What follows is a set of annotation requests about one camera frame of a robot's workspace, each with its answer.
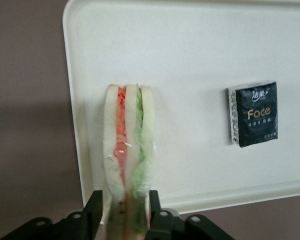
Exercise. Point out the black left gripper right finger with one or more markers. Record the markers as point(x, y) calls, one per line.
point(170, 227)

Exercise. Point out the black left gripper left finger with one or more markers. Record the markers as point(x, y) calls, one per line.
point(77, 225)

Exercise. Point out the triangle sandwich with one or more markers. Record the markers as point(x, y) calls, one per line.
point(128, 140)

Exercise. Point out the cream plastic serving tray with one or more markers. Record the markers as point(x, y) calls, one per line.
point(190, 50)

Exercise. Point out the black tissue pack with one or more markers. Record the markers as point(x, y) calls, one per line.
point(258, 117)

